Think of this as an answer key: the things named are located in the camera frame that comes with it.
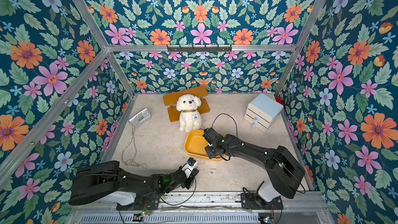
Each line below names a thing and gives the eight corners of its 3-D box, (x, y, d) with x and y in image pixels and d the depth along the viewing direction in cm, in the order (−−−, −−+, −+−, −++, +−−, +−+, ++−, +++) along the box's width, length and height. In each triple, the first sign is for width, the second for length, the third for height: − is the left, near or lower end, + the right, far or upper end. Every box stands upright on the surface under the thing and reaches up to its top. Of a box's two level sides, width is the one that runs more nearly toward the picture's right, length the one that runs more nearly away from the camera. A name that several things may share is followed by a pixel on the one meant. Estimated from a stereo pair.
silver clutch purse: (132, 127, 103) (127, 119, 97) (149, 114, 110) (145, 107, 103) (136, 130, 102) (130, 123, 95) (153, 118, 108) (149, 110, 101)
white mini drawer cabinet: (242, 119, 106) (246, 105, 94) (255, 106, 114) (261, 91, 102) (264, 134, 99) (271, 121, 87) (276, 119, 106) (285, 105, 94)
